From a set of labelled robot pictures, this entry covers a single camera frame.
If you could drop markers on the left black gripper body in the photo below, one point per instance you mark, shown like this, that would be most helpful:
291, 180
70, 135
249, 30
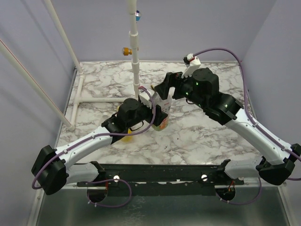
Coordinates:
145, 113

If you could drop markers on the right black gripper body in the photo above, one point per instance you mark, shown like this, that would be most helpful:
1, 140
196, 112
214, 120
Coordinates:
177, 88

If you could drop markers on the green label bottle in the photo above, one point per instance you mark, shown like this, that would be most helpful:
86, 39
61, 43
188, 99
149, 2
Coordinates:
165, 106

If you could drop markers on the yellow drink bottle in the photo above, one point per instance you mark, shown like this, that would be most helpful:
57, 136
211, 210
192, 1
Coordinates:
128, 139

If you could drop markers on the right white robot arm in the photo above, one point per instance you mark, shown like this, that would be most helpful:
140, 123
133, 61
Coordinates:
202, 88

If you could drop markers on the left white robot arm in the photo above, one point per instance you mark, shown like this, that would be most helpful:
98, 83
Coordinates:
52, 167

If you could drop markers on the yellow cap on pipe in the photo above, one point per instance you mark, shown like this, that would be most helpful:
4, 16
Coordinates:
127, 51

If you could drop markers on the left diagonal white pipe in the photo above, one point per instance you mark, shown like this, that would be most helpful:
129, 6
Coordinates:
6, 52

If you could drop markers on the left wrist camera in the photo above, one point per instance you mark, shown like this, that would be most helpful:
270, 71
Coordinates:
145, 98

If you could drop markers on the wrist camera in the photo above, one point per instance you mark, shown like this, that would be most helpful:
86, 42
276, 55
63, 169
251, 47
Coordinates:
145, 98
192, 63

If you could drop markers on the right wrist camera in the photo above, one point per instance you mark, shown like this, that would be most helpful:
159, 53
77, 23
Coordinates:
192, 63

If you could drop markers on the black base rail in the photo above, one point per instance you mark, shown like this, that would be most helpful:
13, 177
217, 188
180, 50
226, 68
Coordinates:
158, 180

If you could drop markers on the white pvc pipe frame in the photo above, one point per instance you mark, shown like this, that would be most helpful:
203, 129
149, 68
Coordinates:
133, 51

